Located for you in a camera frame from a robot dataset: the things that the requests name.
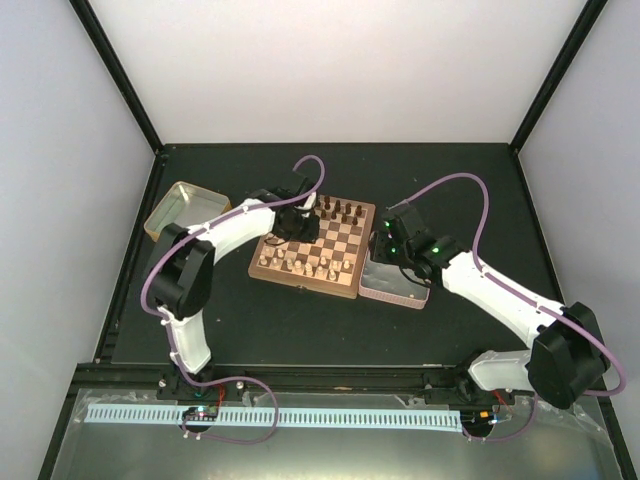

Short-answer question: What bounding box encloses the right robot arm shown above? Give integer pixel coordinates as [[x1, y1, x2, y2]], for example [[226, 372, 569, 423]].
[[369, 204, 611, 409]]

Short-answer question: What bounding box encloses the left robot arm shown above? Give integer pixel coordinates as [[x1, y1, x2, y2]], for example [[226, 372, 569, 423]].
[[140, 172, 321, 399]]

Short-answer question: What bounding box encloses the dark chess pieces row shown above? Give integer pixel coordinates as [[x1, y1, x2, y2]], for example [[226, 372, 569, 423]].
[[315, 196, 368, 226]]

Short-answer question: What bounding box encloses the pink tin with pieces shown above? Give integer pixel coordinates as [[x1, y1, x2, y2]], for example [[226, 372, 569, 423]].
[[358, 249, 430, 310]]

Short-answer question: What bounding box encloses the wooden chess board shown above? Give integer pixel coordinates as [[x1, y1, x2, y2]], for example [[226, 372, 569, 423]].
[[248, 199, 375, 299]]

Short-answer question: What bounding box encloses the small circuit board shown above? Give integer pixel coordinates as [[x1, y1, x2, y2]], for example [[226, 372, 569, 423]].
[[182, 406, 219, 422]]

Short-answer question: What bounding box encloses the gold metal tin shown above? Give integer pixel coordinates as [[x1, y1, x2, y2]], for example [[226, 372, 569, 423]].
[[144, 181, 231, 242]]

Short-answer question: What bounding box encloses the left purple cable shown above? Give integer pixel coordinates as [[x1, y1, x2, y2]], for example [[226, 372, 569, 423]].
[[139, 155, 329, 391]]

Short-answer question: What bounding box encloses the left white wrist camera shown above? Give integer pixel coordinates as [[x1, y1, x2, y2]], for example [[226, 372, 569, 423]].
[[299, 192, 317, 211]]

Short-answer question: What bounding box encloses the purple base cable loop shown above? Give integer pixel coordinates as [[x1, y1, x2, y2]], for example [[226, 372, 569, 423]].
[[180, 375, 280, 446]]

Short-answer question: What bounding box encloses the black mounting rail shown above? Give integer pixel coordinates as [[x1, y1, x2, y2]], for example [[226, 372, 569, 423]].
[[154, 363, 601, 401]]

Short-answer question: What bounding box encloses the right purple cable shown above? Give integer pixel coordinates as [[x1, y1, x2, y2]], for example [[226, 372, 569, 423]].
[[387, 172, 629, 397]]

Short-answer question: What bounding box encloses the light blue cable duct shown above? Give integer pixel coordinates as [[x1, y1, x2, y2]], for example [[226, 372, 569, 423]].
[[84, 404, 462, 433]]

